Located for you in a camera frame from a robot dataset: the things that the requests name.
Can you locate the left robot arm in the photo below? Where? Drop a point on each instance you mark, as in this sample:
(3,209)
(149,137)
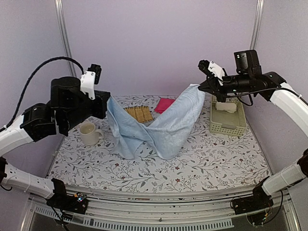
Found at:
(72,101)

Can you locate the left aluminium post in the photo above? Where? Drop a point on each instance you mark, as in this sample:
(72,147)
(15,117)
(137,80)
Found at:
(62,27)

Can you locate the pink towel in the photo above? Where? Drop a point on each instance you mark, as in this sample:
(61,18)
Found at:
(163,104)

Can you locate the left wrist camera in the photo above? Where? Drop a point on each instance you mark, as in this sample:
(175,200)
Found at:
(90,78)

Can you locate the floral tablecloth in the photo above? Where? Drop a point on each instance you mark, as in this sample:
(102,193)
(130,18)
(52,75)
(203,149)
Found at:
(206,162)

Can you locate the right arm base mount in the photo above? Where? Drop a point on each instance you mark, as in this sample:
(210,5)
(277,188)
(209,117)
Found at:
(257,201)

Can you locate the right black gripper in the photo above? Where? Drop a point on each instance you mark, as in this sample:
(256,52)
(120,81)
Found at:
(207,86)

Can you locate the right aluminium post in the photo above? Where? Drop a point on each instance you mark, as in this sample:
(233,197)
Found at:
(256,24)

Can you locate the front aluminium rail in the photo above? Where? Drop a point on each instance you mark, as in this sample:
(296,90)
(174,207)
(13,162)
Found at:
(189,211)

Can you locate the green plastic basket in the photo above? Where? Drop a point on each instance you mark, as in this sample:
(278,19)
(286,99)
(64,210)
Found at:
(223,122)

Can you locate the woven bamboo tray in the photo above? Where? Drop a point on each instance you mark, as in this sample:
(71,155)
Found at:
(141,113)

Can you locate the light blue towel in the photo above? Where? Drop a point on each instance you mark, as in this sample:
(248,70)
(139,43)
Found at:
(166,135)

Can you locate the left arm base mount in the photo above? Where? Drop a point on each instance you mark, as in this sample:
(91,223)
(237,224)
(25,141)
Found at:
(76,203)

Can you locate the cream towel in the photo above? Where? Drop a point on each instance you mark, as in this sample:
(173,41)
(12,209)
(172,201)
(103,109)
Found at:
(226,107)

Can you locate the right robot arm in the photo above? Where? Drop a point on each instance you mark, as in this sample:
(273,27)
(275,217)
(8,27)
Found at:
(275,89)

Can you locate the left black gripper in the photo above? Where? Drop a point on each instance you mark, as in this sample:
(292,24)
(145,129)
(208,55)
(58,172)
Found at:
(103,97)

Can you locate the aluminium post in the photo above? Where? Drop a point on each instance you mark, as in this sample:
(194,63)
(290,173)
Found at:
(62,27)
(256,24)

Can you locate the cream ceramic mug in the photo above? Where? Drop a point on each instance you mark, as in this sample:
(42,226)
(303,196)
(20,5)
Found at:
(90,135)

